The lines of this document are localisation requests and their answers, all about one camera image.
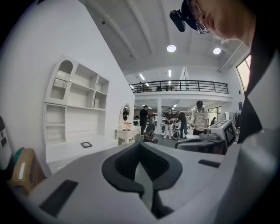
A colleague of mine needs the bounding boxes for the teal round object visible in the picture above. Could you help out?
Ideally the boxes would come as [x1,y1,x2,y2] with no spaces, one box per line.
[14,147,25,162]

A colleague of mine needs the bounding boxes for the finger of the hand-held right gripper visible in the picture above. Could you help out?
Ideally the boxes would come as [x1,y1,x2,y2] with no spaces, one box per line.
[175,137,214,154]

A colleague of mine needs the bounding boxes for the oval vanity mirror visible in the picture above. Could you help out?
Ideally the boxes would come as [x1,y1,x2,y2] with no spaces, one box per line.
[119,102,131,127]

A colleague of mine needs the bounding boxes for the person's black shirt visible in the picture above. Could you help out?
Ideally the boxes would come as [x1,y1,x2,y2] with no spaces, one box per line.
[237,21,280,144]

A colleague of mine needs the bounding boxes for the cardboard box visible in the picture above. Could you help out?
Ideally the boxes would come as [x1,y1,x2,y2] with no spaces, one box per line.
[8,148,46,196]

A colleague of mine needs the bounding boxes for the black balcony railing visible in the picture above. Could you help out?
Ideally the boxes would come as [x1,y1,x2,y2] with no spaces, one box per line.
[129,80,229,94]

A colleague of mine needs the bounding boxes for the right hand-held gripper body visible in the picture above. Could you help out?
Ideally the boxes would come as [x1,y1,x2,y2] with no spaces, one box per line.
[200,119,236,155]

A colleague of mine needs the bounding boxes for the eyeglasses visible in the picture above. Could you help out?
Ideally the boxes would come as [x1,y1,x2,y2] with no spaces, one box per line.
[189,2,210,35]

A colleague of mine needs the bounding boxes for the white and black machine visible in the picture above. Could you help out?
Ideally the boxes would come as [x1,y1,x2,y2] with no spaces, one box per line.
[0,115,14,171]

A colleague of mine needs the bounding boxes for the white shelf hutch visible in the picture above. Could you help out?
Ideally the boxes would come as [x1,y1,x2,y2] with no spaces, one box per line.
[44,53,110,145]

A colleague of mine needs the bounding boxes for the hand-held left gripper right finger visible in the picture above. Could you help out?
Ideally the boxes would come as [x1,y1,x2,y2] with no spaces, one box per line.
[140,142,226,219]

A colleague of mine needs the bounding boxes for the cream dressing table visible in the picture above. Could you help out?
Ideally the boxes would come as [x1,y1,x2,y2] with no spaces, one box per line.
[115,126,142,146]

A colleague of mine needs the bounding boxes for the black head camera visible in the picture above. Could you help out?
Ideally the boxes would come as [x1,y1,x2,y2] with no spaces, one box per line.
[169,8,186,33]

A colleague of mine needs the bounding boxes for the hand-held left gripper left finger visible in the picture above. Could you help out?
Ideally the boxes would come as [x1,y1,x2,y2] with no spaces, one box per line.
[28,142,158,224]

